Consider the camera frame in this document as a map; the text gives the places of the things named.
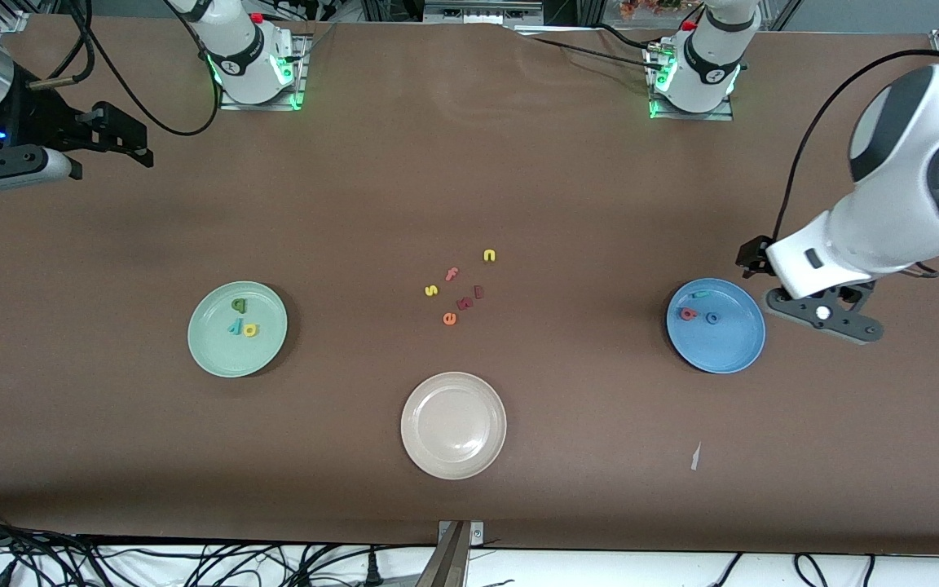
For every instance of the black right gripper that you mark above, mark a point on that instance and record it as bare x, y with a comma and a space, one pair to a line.
39, 116

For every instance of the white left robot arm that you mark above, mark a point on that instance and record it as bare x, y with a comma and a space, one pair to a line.
885, 228

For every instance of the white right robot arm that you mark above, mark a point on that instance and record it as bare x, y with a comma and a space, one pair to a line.
245, 57

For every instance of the blue plate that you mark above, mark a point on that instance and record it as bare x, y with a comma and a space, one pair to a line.
722, 346

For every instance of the aluminium table edge profile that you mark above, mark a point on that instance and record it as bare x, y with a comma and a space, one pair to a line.
15, 20

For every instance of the white tape scrap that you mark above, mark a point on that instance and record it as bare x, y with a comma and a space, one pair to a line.
695, 458

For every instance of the green plate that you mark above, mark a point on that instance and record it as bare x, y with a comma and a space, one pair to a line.
217, 350

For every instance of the dried orange flowers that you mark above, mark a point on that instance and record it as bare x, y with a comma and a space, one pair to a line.
657, 6

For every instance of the brown table cover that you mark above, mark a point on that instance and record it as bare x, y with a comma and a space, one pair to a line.
469, 163

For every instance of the beige plate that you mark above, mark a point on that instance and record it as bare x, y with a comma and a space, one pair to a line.
453, 425

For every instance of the black power plug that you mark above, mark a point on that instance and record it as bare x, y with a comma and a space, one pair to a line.
372, 571

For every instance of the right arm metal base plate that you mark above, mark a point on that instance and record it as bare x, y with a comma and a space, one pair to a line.
266, 106

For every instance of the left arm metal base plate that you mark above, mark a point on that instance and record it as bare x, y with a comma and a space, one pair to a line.
694, 116

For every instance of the silver metal frame rail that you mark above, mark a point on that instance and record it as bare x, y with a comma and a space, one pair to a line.
482, 11

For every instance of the silver mounting bracket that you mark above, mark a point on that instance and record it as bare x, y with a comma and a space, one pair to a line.
476, 534

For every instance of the grey camera pole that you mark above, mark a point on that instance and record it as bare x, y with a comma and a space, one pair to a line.
447, 562

